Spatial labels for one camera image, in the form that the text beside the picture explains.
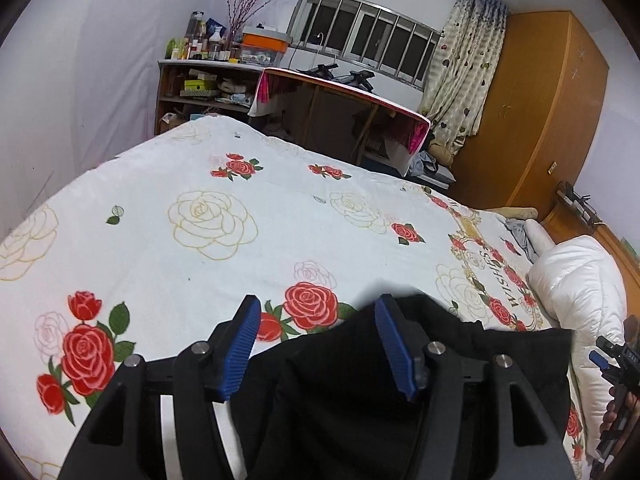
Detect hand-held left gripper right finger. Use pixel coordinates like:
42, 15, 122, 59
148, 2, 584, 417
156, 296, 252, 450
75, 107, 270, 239
374, 294, 576, 480

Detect heart print curtain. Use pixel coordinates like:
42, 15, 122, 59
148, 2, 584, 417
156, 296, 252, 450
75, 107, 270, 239
417, 0, 510, 158

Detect black wire rack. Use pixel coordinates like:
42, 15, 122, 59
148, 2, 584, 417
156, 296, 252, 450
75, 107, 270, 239
555, 180, 601, 226

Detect person's right hand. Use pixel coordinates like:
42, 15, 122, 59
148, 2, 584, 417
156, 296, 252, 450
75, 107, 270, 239
599, 394, 640, 435

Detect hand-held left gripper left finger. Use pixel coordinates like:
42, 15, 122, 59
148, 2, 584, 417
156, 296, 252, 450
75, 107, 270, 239
57, 294, 263, 480

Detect beige cloth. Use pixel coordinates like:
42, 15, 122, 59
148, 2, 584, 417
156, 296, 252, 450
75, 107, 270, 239
492, 206, 538, 221

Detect purple dried branches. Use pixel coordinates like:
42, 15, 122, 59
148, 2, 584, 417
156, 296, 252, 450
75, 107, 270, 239
222, 0, 296, 46

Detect pile of clothes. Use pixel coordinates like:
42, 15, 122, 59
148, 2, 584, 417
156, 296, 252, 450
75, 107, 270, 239
407, 147, 458, 183

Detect grey cloth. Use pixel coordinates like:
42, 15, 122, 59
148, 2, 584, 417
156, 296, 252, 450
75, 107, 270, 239
502, 217, 538, 263

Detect barred window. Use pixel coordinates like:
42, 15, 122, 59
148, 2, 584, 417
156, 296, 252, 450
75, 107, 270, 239
287, 0, 443, 92

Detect orange lid storage box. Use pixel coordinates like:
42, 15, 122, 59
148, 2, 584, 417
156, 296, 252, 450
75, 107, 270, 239
240, 30, 291, 66

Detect wooden headboard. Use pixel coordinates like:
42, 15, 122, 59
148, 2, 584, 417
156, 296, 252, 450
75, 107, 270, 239
542, 195, 640, 271

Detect white duvet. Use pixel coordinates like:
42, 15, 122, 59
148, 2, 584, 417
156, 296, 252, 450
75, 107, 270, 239
527, 234, 633, 461

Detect wooden shelf unit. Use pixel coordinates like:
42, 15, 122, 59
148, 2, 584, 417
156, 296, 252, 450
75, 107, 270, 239
155, 59, 266, 136

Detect group of bottles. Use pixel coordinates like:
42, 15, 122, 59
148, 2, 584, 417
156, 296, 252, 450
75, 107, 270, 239
167, 10, 241, 63

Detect floral rose bed sheet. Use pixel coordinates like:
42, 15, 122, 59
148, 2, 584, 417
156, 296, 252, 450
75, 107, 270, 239
0, 115, 586, 480

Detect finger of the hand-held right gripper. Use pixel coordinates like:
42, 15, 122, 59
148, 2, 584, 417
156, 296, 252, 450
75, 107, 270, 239
589, 351, 621, 378
596, 336, 626, 358

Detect wooden wardrobe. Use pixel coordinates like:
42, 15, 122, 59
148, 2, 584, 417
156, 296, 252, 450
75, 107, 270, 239
450, 10, 611, 211

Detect wooden desk with pink cloth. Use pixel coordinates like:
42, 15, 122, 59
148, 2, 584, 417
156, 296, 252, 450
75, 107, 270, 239
248, 66, 432, 177

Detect black jacket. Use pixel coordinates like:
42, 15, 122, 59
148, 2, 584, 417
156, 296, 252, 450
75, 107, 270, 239
232, 294, 575, 480

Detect black folding stand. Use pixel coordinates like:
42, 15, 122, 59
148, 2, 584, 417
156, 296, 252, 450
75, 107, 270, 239
310, 62, 376, 92

